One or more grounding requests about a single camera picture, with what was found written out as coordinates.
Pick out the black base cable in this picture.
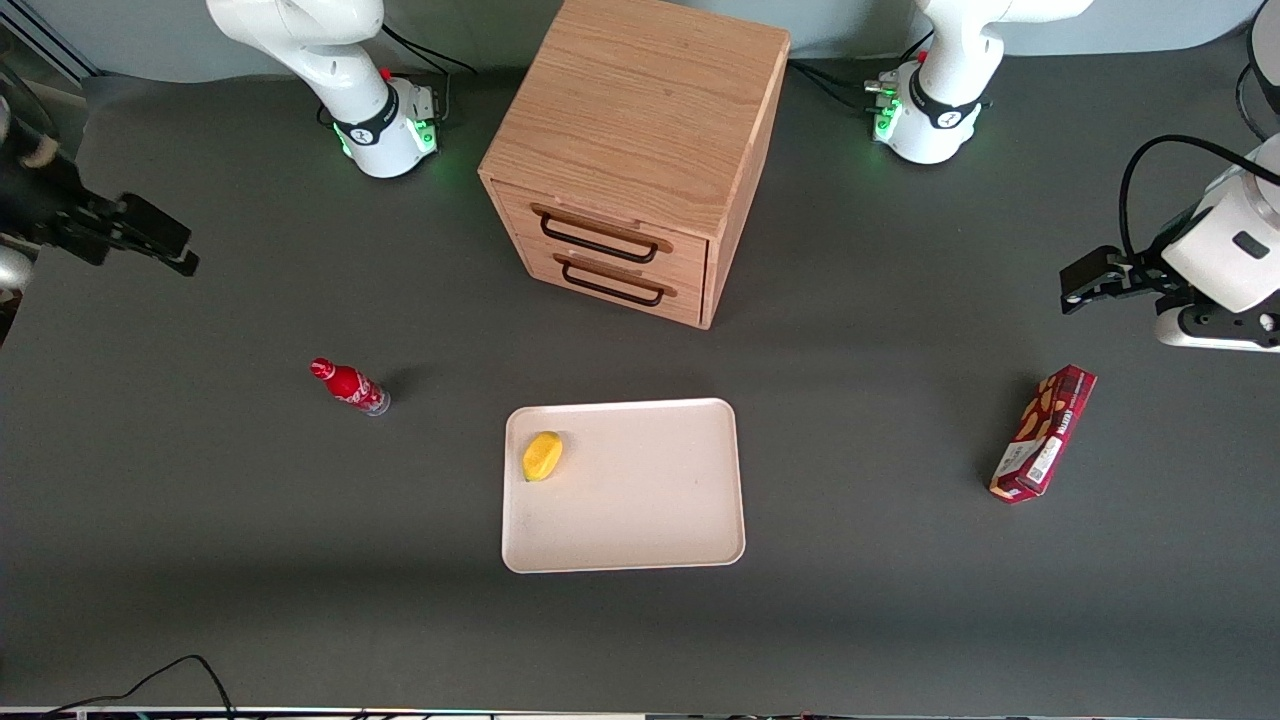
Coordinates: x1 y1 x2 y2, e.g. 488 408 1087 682
380 24 479 77
788 58 886 113

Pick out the red coke bottle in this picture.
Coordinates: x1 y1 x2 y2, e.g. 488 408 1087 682
309 357 391 417

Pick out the beige plastic tray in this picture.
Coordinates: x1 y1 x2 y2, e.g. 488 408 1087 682
501 398 747 575

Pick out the black right base cable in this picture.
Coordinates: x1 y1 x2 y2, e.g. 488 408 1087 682
380 24 479 77

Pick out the black cable on table edge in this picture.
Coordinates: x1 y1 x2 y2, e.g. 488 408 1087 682
45 655 237 720

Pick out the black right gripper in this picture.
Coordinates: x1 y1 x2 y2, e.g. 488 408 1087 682
42 188 200 277

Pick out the black left base cable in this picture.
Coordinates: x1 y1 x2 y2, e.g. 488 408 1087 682
788 58 886 113

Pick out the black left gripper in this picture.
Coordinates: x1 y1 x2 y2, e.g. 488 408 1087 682
1060 245 1196 316

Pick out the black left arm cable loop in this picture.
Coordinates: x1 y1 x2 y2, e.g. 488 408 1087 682
1118 134 1280 263

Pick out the yellow lemon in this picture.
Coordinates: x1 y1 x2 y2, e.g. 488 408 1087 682
522 431 564 483

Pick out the wooden drawer cabinet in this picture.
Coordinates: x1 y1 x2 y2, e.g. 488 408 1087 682
478 0 791 331

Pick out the red snack box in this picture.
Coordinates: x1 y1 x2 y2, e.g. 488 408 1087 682
989 364 1098 505

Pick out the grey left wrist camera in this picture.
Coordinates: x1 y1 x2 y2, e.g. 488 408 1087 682
1155 298 1280 353

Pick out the aluminium frame rail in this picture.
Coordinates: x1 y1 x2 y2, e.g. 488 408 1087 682
0 18 103 83

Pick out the wooden drawer with black handle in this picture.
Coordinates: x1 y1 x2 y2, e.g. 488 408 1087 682
518 240 707 328
493 181 710 276

